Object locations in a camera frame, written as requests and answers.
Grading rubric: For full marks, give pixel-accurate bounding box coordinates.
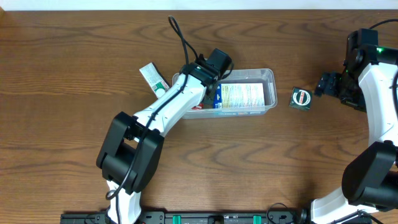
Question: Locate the red medicine box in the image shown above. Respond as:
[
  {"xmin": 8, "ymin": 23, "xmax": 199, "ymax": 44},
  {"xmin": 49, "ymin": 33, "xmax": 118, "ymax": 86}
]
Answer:
[{"xmin": 192, "ymin": 103, "xmax": 204, "ymax": 110}]

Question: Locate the blue medicine box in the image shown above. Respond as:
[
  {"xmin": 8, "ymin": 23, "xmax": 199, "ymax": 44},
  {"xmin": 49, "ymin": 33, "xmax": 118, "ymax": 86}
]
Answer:
[{"xmin": 212, "ymin": 83, "xmax": 266, "ymax": 113}]

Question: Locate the clear plastic container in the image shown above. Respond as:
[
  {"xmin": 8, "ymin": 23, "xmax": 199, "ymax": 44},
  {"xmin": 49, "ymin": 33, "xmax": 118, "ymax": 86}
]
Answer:
[{"xmin": 183, "ymin": 68, "xmax": 277, "ymax": 119}]

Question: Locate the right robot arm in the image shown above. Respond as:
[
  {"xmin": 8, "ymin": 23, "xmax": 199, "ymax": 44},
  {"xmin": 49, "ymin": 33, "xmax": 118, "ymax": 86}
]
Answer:
[{"xmin": 308, "ymin": 28, "xmax": 397, "ymax": 223}]

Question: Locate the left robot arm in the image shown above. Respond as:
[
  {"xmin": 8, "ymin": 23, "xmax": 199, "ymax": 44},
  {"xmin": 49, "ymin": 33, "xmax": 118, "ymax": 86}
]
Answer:
[{"xmin": 96, "ymin": 49, "xmax": 233, "ymax": 223}]

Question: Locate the dark green square box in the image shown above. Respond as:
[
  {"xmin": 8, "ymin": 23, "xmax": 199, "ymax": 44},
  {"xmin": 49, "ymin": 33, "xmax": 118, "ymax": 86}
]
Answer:
[{"xmin": 289, "ymin": 87, "xmax": 313, "ymax": 111}]

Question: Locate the white green medicine box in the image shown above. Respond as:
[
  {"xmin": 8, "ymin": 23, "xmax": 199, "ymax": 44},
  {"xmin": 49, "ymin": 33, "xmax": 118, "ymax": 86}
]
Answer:
[{"xmin": 139, "ymin": 62, "xmax": 170, "ymax": 98}]

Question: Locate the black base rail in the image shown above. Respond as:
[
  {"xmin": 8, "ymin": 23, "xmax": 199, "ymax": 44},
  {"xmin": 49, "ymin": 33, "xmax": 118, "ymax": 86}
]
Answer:
[{"xmin": 60, "ymin": 208, "xmax": 310, "ymax": 224}]

